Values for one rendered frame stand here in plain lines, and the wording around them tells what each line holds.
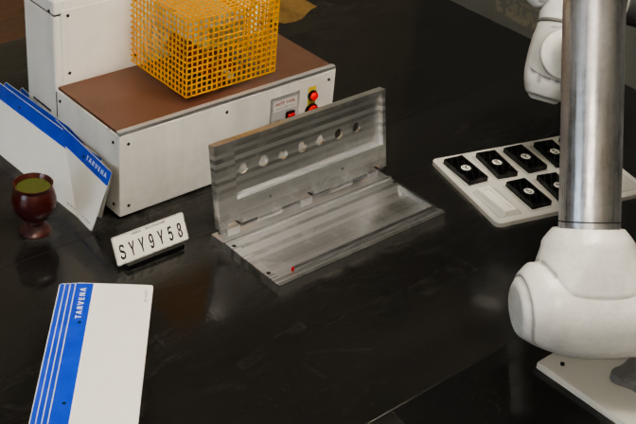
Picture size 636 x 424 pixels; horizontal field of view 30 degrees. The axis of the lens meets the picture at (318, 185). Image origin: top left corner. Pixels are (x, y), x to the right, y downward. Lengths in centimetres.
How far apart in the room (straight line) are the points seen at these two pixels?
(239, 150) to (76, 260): 37
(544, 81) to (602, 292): 70
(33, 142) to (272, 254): 58
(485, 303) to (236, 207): 50
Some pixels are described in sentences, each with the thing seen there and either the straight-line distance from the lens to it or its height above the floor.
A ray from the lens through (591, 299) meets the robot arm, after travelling 192.
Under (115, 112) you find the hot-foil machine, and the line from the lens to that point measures 235.
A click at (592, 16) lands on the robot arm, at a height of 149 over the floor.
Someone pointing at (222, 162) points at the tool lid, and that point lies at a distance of 223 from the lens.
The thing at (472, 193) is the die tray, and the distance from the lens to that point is 254.
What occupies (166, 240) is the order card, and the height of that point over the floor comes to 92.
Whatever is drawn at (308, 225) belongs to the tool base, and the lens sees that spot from 235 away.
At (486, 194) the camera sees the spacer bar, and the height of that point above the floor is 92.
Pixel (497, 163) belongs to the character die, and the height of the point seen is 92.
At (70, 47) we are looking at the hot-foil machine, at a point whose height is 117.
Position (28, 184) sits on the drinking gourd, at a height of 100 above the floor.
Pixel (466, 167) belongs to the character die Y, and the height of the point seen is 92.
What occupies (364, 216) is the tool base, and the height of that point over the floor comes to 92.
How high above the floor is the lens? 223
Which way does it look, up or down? 32 degrees down
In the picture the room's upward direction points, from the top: 5 degrees clockwise
